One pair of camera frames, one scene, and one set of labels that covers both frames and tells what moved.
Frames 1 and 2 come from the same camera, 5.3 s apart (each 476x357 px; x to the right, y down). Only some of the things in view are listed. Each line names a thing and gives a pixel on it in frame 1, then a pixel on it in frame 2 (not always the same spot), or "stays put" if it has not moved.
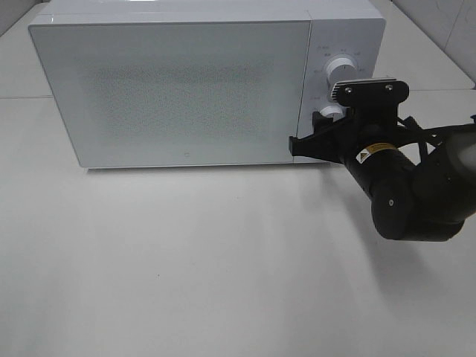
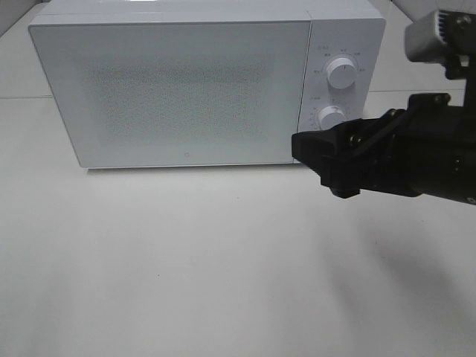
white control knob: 340,70 stays put
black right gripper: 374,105 -> 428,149
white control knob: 336,112 stays put
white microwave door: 177,93 stays put
